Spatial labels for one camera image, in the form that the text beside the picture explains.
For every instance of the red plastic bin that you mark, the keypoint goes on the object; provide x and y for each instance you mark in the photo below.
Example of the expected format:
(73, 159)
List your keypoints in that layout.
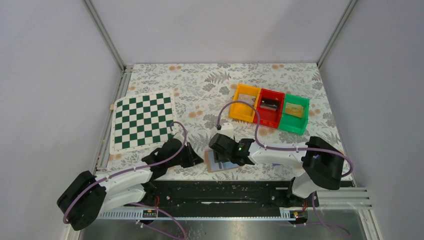
(270, 118)

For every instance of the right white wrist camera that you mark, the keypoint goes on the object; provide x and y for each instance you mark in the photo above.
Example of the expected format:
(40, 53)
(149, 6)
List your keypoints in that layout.
(226, 129)

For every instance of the tan leather card holder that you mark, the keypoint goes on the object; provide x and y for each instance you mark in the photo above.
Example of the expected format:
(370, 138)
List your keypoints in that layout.
(217, 167)

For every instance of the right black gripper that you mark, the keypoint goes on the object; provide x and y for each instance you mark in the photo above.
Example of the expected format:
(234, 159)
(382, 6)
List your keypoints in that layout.
(222, 152)

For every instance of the yellow plastic bin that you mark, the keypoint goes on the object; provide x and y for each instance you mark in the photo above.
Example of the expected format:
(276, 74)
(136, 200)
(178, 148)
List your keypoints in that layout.
(244, 111)

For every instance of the green white chessboard mat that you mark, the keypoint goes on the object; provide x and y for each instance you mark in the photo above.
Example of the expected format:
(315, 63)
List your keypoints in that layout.
(142, 121)

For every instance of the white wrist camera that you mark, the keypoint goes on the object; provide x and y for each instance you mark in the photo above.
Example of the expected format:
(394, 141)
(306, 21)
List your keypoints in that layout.
(226, 129)
(180, 136)

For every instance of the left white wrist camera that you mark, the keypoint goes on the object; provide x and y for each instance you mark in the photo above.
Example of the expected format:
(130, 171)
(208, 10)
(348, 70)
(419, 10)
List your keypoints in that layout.
(180, 136)

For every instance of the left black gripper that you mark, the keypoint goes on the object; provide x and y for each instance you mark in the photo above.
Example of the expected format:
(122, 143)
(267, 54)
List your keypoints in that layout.
(187, 153)

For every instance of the gold card in green bin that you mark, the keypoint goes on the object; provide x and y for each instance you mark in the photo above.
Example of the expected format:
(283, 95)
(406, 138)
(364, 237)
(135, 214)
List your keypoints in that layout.
(295, 110)

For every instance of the green plastic bin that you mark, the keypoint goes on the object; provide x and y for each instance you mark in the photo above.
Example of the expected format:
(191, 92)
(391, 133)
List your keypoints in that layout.
(293, 124)

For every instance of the black card in red bin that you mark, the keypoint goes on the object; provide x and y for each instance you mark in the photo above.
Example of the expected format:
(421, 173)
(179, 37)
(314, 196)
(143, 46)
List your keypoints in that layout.
(269, 104)

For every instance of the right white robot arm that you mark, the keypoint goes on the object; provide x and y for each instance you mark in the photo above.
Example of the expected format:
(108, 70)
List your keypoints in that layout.
(322, 164)

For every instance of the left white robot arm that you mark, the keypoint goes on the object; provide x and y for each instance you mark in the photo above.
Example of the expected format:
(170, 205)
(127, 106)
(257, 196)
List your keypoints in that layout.
(90, 195)

